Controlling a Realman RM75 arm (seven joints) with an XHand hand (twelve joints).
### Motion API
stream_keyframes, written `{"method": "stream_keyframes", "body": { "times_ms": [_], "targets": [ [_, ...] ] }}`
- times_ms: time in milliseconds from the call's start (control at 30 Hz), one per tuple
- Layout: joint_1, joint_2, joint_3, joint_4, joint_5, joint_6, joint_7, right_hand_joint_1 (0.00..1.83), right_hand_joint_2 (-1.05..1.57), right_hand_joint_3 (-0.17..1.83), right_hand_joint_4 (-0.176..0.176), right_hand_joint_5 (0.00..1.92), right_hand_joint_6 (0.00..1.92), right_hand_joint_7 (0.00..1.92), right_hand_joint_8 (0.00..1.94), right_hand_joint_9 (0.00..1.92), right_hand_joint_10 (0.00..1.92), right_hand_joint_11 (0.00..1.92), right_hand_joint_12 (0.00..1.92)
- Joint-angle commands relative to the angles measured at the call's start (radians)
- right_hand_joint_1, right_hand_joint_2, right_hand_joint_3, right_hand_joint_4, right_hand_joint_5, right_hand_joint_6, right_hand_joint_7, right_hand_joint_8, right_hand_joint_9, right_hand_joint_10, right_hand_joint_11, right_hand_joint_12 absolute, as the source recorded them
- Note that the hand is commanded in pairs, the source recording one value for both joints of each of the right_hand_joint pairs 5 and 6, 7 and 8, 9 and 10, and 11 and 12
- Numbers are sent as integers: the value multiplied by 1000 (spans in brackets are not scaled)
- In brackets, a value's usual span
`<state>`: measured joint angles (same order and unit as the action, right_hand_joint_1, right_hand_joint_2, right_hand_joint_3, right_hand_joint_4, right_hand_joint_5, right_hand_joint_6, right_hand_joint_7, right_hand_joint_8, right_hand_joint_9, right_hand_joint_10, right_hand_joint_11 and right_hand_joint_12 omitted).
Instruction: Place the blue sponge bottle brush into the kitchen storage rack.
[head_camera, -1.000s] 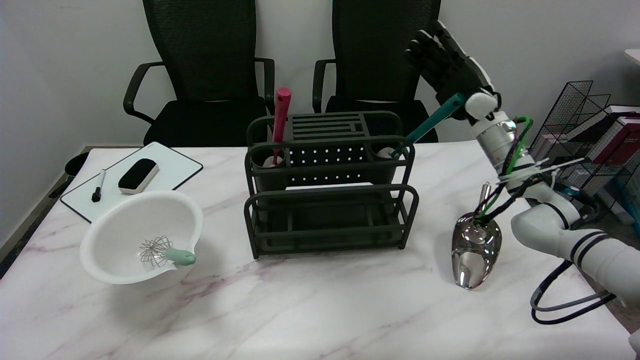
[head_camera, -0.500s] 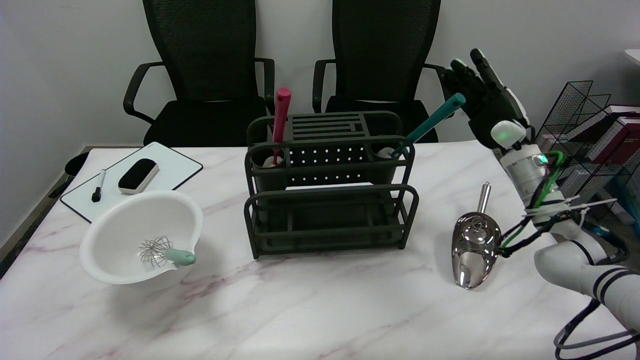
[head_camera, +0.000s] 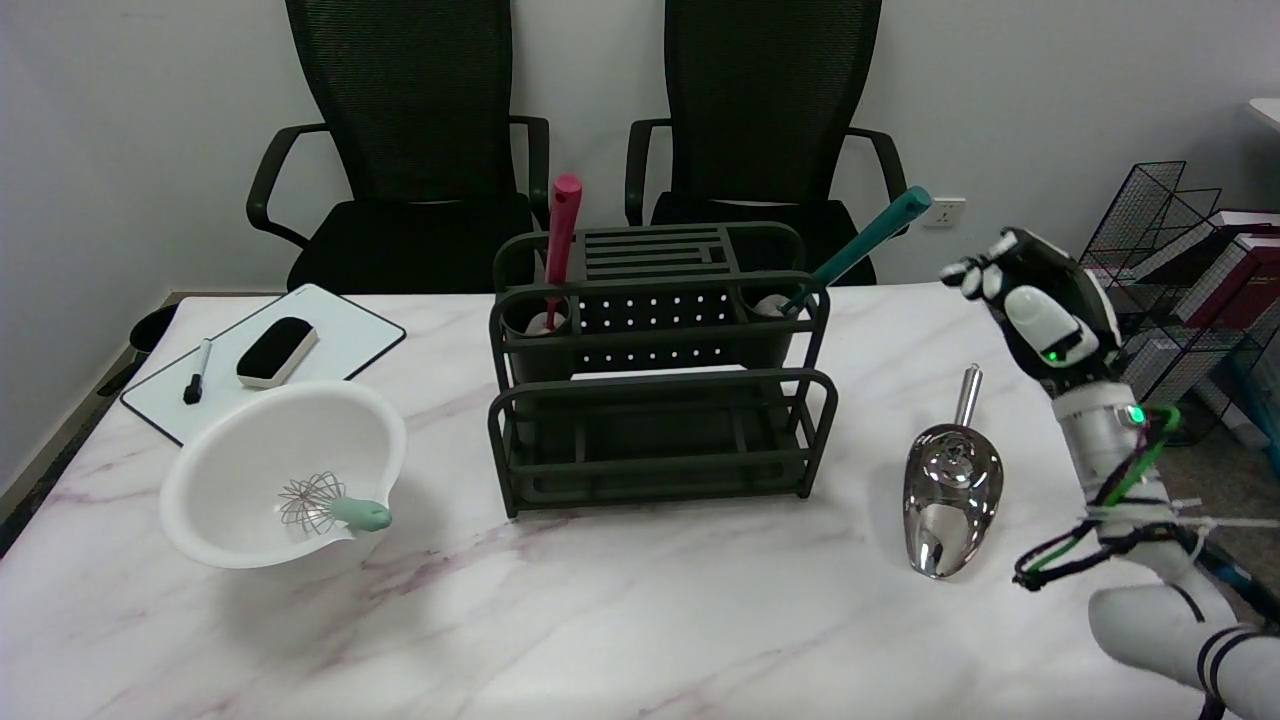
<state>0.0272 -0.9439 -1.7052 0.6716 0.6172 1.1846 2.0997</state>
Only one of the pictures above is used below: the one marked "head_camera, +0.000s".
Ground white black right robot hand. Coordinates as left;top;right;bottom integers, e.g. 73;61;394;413
940;228;1121;396

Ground blue sponge bottle brush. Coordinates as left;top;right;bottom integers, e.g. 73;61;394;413
752;186;933;317

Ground dark green kitchen storage rack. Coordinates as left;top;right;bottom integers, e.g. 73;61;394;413
488;222;839;519

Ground red sponge bottle brush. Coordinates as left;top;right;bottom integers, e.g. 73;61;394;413
528;174;582;334

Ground white book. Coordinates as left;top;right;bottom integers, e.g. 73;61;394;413
1120;338;1186;421

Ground dark maroon book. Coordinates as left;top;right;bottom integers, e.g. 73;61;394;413
1165;228;1280;331

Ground shiny metal scoop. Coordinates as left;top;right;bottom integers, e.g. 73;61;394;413
903;364;1004;580

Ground dark green utensil cup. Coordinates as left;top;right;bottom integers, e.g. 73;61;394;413
738;283;807;376
500;295;576;386

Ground black mesh office chair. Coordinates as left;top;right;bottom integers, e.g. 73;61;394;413
625;0;912;287
246;0;551;294

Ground small white whiteboard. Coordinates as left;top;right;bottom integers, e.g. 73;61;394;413
120;284;407;447

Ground black white board eraser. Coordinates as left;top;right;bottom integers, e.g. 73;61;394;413
236;317;320;389

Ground white plastic mixing bowl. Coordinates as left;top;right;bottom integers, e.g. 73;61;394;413
160;380;408;571

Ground black whiteboard marker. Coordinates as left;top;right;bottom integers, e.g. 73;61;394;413
183;339;214;406

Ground black round floor object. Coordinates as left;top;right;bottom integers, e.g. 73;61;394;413
128;304;181;363

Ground black wire book rack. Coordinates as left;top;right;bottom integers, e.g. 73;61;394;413
1040;161;1280;449

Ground green robot cable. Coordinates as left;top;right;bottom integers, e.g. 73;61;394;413
1030;405;1181;576

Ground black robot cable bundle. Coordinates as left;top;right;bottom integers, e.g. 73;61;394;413
1013;520;1176;593

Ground thick black robot hose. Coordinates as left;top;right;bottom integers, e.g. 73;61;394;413
1195;548;1280;631

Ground wire whisk green handle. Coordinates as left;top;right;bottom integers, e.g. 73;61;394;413
278;472;393;536

